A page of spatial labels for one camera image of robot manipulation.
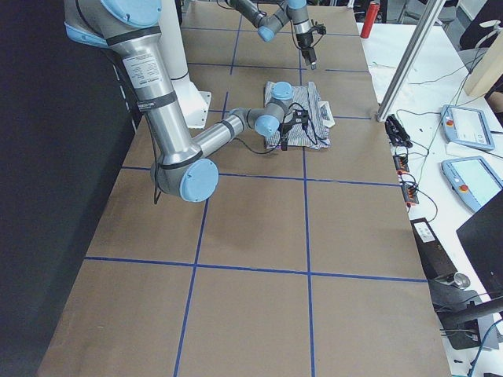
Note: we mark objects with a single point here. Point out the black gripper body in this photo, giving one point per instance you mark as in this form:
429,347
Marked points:
284,137
306,43

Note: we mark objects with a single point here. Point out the navy white striped polo shirt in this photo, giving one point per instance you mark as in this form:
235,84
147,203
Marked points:
312,118

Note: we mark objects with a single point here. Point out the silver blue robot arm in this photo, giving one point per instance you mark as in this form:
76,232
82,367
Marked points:
291,12
146,35

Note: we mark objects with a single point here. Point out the red cylinder bottle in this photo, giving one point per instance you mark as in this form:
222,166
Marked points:
370,17

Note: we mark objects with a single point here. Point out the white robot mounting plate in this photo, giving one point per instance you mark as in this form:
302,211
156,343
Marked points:
194,103

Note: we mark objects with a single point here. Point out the black clamp tool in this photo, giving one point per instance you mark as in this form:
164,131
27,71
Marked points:
396,132

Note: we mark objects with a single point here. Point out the black orange terminal strip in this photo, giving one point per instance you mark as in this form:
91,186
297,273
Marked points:
408,182

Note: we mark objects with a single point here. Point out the far teach pendant tablet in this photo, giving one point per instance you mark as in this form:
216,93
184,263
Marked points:
467,127

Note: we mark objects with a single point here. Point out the teach pendant tablet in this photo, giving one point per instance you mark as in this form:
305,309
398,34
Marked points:
473,179
467,127

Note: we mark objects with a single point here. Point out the black power box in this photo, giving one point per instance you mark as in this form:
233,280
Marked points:
434,259

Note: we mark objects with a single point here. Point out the near teach pendant tablet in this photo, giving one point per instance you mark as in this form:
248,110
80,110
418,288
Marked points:
473,179

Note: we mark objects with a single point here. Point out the black monitor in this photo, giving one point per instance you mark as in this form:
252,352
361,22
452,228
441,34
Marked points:
481,239

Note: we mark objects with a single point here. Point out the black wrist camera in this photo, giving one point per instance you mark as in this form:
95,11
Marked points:
301,117
319,29

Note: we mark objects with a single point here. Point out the aluminium frame post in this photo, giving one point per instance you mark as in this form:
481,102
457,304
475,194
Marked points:
419,36

